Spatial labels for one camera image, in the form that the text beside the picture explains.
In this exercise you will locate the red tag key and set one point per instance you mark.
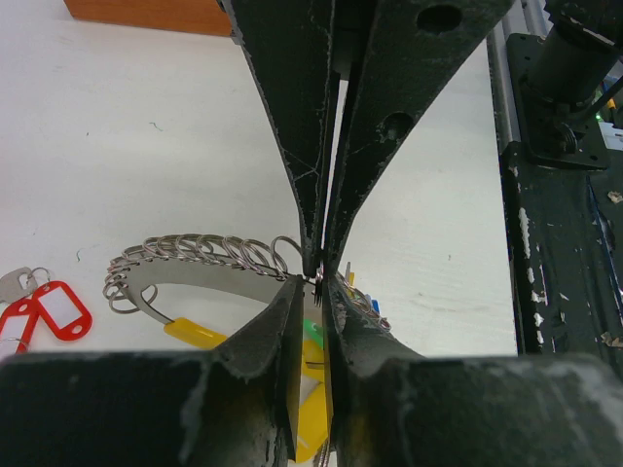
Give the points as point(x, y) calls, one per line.
point(62, 311)
point(20, 316)

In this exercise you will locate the aluminium frame rail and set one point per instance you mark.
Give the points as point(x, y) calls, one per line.
point(527, 17)

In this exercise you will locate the wooden compartment tray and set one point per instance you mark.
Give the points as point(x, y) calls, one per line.
point(189, 16)

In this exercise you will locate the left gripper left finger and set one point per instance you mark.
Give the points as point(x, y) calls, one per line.
point(234, 405)

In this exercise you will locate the large metal keyring with keys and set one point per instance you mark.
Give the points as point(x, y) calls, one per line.
point(188, 259)

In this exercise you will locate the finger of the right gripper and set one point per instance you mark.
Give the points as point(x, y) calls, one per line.
point(412, 50)
point(288, 46)

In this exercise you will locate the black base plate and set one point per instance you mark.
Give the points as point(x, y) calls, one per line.
point(564, 231)

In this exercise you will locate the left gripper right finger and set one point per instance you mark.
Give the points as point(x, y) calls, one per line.
point(391, 407)

